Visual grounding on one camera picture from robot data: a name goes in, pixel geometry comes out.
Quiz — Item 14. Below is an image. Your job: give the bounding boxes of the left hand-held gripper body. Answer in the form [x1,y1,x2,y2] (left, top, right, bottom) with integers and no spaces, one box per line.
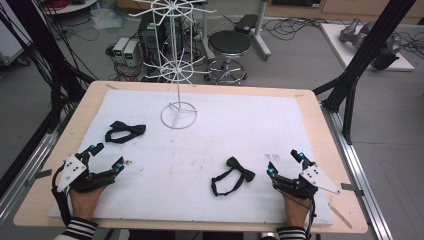
[55,151,118,194]

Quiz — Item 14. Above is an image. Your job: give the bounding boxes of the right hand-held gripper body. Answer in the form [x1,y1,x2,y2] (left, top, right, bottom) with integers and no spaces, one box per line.
[271,163,342,201]

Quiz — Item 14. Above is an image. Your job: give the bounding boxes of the black strap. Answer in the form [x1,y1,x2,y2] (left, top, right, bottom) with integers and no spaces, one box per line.
[210,156,257,198]

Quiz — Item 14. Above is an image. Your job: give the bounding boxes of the white wire display rack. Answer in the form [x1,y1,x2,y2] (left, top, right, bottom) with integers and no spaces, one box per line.
[128,0,218,130]

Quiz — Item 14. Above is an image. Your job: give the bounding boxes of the person's right hand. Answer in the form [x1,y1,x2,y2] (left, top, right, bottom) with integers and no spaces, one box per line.
[281,191,313,230]

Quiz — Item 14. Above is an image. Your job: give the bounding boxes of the person's left hand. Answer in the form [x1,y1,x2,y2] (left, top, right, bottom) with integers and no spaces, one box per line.
[68,184,108,222]

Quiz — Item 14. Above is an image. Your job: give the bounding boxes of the grey metal clamp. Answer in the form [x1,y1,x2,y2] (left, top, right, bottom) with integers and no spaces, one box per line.
[24,169,53,188]
[340,182,365,198]

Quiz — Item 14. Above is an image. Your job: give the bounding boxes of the thin wooden stick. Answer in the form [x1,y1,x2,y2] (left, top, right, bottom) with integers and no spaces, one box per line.
[328,202,353,230]

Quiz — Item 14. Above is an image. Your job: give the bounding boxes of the white foam mat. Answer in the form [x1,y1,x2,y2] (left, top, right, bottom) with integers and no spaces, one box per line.
[49,89,334,227]

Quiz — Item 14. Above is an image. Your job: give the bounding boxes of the white bench power supply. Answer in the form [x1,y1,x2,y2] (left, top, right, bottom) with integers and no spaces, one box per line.
[123,39,143,68]
[112,37,130,64]

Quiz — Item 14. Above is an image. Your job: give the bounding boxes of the white floor board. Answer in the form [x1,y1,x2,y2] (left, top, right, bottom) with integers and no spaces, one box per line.
[319,22,415,73]

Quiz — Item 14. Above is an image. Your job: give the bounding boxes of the black computer tower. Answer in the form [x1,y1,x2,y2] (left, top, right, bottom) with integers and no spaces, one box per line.
[138,13,184,67]

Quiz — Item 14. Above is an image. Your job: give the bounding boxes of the white stand leg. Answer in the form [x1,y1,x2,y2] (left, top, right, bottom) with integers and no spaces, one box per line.
[251,0,273,62]

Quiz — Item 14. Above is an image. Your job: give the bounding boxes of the clear plastic bag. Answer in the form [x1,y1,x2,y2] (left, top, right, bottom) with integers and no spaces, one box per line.
[90,7,129,32]

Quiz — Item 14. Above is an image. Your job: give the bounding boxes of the black round stool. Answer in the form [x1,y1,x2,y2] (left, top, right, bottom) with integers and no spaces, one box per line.
[203,30,253,86]

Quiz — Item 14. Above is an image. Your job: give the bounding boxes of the black box on floor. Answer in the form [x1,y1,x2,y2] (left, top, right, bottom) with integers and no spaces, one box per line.
[233,13,258,35]

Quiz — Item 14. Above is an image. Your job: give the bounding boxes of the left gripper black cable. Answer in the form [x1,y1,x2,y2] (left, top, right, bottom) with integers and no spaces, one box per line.
[50,162,73,227]

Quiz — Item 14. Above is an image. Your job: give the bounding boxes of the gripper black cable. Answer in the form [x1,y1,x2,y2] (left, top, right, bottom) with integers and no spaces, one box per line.
[50,162,73,227]
[304,194,317,240]

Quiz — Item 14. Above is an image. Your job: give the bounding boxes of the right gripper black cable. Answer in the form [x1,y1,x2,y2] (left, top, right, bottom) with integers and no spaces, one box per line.
[304,194,317,240]

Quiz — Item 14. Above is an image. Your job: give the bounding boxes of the aluminium rail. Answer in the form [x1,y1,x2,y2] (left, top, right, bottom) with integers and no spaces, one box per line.
[0,131,68,224]
[320,101,395,240]

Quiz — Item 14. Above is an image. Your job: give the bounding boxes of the black frame strut with cables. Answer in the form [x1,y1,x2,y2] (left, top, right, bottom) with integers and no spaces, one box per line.
[0,0,96,134]

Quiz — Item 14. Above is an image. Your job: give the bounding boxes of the tangle of black floor cables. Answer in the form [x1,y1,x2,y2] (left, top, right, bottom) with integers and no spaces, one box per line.
[262,16,338,43]

